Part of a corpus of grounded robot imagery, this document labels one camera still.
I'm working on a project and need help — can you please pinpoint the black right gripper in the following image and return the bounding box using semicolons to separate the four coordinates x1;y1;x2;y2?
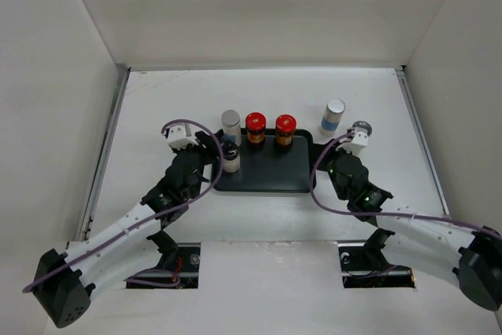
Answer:
311;138;355;201

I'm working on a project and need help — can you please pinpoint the black knob grinder bottle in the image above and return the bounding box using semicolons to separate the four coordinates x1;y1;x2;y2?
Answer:
221;140;241;173

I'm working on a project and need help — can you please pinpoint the silver lid blue label shaker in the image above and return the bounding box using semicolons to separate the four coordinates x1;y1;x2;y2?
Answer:
221;110;242;147

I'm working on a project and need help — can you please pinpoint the red lid sauce jar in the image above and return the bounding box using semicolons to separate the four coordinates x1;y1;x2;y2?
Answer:
275;114;296;151
246;112;267;149

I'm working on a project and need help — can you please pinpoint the white lid blue label shaker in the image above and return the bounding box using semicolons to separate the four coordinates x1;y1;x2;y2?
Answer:
319;99;346;137

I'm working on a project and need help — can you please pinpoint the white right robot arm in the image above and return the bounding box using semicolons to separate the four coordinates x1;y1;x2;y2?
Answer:
310;133;501;311

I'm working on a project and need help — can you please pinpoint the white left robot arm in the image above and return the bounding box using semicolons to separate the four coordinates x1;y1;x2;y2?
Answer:
24;127;223;329

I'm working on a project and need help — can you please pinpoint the grey lid salt grinder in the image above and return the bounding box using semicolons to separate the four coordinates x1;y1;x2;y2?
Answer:
351;121;373;137

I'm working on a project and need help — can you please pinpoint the black plastic tray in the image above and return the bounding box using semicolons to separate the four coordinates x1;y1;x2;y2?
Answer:
215;128;313;193

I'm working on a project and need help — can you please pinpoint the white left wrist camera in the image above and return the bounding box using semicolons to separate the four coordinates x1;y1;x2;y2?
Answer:
161;122;196;151

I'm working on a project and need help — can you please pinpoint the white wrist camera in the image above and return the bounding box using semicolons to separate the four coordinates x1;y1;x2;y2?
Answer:
161;122;196;151
340;127;369;155

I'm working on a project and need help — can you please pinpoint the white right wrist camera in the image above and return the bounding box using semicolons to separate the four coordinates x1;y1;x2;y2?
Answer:
340;127;369;155

